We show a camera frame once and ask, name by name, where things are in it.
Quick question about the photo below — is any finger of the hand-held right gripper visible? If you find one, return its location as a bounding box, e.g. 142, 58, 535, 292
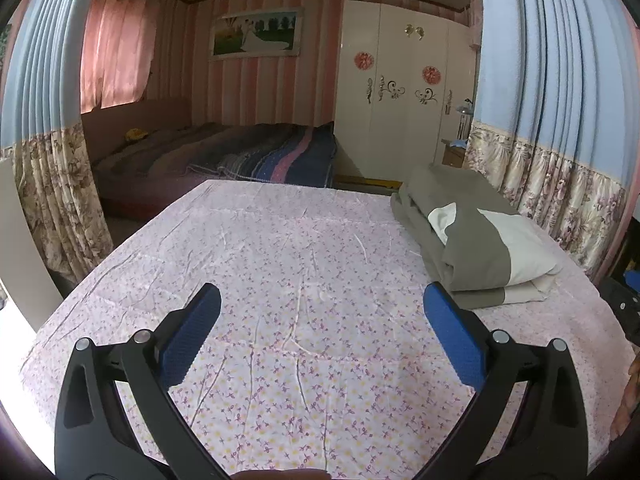
597, 276, 640, 346

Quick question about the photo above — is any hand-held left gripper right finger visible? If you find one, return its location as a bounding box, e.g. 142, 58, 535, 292
422, 281, 588, 480

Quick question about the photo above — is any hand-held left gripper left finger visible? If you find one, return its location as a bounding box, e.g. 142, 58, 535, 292
54, 282, 223, 480

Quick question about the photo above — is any grey and white jacket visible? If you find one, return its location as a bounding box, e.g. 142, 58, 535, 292
390, 162, 565, 311

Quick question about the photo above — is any person's right forearm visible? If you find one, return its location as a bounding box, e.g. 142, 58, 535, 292
611, 345, 640, 436

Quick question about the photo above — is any pink floral bedsheet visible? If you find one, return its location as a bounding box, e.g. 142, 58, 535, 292
20, 179, 636, 476

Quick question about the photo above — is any yellow strip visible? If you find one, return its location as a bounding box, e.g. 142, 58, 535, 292
334, 174, 401, 193

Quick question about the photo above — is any wooden nightstand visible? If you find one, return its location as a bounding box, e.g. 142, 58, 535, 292
441, 137, 471, 168

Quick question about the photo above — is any white panel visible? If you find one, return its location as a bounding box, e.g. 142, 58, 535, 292
0, 156, 63, 333

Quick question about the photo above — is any white wardrobe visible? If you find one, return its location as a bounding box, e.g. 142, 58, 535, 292
332, 0, 478, 188

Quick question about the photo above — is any table lamp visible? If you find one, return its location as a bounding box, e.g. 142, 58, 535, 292
457, 99, 473, 141

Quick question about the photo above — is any brown bed headboard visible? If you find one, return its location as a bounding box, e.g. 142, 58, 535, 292
81, 97, 193, 166

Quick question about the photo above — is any blue floral curtain right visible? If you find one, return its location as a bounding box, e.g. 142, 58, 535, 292
467, 0, 633, 281

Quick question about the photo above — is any blue floral curtain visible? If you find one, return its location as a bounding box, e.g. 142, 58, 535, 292
0, 0, 115, 281
467, 0, 633, 281

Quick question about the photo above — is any blue floral curtain left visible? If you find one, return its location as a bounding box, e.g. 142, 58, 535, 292
0, 0, 115, 281

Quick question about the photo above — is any pink curtain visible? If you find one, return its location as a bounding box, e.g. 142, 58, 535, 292
80, 0, 193, 113

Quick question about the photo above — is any framed wall picture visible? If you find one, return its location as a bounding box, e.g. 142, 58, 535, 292
209, 7, 305, 62

